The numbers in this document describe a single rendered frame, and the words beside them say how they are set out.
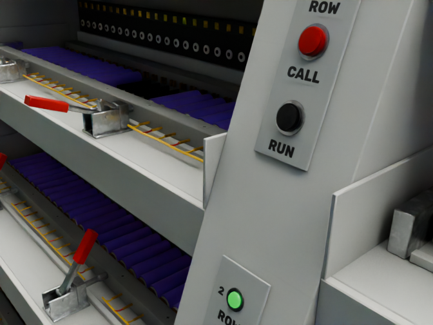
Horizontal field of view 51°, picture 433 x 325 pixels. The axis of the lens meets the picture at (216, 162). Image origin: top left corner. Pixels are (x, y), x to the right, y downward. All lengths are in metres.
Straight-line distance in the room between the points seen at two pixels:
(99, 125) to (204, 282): 0.20
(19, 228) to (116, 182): 0.29
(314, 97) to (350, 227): 0.07
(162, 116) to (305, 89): 0.19
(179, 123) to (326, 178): 0.19
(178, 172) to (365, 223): 0.16
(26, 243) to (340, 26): 0.49
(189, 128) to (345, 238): 0.19
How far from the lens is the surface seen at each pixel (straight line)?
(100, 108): 0.45
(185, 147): 0.39
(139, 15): 0.69
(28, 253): 0.62
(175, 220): 0.34
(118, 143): 0.43
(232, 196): 0.29
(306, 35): 0.26
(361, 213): 0.26
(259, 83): 0.29
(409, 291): 0.26
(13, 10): 0.86
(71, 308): 0.52
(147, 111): 0.44
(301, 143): 0.26
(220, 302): 0.30
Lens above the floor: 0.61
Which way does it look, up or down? 10 degrees down
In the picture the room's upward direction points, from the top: 16 degrees clockwise
